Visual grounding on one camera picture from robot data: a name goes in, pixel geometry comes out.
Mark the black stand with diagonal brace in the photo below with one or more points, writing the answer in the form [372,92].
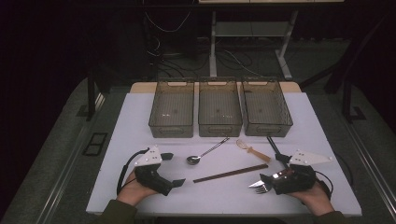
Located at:
[347,99]

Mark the white table cover board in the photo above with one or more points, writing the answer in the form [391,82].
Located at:
[218,196]

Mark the white metal stand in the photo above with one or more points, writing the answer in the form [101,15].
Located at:
[213,46]

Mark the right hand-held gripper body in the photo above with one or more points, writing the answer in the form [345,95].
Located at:
[295,182]

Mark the person's right hand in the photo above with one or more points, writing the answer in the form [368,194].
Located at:
[317,199]

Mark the metal spoon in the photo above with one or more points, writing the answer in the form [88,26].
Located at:
[193,160]

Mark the brown chopstick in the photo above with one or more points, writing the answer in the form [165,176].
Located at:
[230,172]

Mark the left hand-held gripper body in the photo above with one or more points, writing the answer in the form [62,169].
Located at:
[149,179]

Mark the black stand post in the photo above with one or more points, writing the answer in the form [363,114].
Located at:
[91,99]

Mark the person's left hand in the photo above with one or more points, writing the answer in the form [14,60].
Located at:
[132,191]

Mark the brown translucent plastic bin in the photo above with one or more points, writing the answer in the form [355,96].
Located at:
[219,105]
[266,105]
[172,105]

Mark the metal floor rail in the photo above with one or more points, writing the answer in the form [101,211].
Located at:
[373,165]
[63,177]

